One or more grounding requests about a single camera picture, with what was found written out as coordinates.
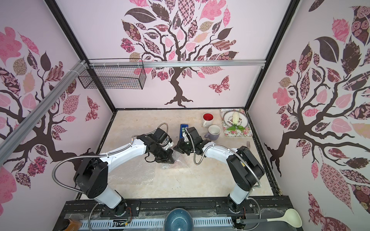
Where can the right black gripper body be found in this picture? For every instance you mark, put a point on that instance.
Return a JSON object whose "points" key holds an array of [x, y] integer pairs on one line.
{"points": [[183, 147]]}

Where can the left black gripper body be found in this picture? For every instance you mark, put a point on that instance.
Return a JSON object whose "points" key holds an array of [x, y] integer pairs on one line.
{"points": [[163, 155]]}

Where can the blue tape dispenser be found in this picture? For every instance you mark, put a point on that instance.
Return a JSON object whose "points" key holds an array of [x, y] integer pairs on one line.
{"points": [[183, 132]]}

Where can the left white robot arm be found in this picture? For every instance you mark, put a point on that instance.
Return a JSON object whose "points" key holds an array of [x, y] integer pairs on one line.
{"points": [[92, 175]]}

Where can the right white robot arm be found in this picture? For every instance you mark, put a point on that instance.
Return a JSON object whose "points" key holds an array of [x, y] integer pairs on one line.
{"points": [[237, 197]]}

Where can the lavender mug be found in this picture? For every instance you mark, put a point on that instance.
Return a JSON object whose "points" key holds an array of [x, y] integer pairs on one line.
{"points": [[213, 133]]}

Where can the white mug red interior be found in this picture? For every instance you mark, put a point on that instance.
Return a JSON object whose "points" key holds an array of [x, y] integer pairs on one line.
{"points": [[207, 120]]}

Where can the white green toy vegetable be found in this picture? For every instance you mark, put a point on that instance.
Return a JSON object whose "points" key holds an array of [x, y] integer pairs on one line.
{"points": [[235, 120]]}

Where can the white decorated plate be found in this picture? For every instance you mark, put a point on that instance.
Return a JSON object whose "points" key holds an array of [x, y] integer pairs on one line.
{"points": [[227, 119]]}

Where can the blue ceramic bowl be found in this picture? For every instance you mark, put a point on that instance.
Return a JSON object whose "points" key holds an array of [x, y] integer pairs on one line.
{"points": [[178, 220]]}

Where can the brown jar black lid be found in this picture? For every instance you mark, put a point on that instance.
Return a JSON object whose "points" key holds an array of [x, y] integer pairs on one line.
{"points": [[70, 225]]}

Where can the white slotted cable duct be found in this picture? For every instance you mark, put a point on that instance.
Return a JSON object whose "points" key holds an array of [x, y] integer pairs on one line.
{"points": [[157, 223]]}

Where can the black wire basket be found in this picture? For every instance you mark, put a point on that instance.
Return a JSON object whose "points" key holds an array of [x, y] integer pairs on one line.
{"points": [[123, 73]]}

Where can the rear aluminium frame bar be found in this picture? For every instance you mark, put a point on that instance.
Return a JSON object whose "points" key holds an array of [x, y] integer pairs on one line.
{"points": [[154, 64]]}

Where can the aluminium frame bar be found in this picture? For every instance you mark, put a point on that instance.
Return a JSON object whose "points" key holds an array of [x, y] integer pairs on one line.
{"points": [[154, 64], [15, 138]]}

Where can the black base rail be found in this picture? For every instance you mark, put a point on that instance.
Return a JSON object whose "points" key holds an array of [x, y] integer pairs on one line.
{"points": [[206, 207]]}

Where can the cream ladle grey handle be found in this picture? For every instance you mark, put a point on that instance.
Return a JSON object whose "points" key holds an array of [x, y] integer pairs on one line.
{"points": [[291, 217]]}

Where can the left aluminium frame bar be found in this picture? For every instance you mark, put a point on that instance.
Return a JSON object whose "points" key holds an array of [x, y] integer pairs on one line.
{"points": [[15, 138]]}

